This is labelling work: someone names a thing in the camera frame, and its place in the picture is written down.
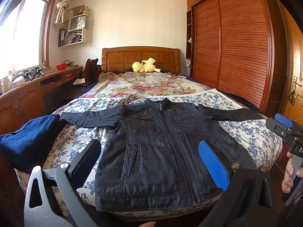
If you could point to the navy blue folded cloth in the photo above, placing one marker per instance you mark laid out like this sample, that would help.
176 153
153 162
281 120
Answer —
28 141

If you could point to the wooden bed headboard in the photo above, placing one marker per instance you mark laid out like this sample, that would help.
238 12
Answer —
123 59

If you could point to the yellow plush toy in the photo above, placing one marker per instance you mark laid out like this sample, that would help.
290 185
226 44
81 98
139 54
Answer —
145 66

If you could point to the wooden desk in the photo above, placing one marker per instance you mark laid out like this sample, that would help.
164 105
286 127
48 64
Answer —
21 101

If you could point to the hanging door ornament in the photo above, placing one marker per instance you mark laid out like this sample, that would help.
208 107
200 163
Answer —
292 97

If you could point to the white wall shelf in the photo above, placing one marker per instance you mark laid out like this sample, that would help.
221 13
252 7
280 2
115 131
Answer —
82 36

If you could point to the person's left hand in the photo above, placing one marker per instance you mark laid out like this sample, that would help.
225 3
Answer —
144 224

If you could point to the wooden bed with floral bedding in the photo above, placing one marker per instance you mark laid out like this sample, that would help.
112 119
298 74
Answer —
71 141

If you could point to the window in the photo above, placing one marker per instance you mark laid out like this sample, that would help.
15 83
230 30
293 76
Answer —
21 33

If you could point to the white paper bag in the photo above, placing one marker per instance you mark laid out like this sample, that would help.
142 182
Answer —
77 22

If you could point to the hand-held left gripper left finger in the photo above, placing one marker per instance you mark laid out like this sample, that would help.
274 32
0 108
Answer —
86 163

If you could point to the white container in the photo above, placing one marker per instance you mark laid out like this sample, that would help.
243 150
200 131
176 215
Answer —
5 85

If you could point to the red bowl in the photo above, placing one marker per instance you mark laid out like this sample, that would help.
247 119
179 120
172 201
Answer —
61 67

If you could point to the pink floral quilt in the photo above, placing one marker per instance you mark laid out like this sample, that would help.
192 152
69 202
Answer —
142 85

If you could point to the tied beige curtain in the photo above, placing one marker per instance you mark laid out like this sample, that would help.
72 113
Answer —
62 7

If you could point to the person's right hand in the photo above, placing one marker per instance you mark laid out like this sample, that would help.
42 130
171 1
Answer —
287 175

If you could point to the wooden door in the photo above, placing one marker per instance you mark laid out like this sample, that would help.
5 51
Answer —
293 59

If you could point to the wooden louvred wardrobe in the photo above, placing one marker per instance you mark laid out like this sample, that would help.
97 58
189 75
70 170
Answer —
236 47

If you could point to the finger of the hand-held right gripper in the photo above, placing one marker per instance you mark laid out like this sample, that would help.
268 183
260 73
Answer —
285 121
275 126

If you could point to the black jacket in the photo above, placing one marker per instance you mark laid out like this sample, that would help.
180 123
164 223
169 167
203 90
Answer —
156 151

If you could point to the wooden chair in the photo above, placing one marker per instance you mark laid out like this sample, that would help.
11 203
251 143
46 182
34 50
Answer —
90 71

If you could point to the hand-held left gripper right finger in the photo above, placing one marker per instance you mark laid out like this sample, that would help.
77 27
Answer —
213 163

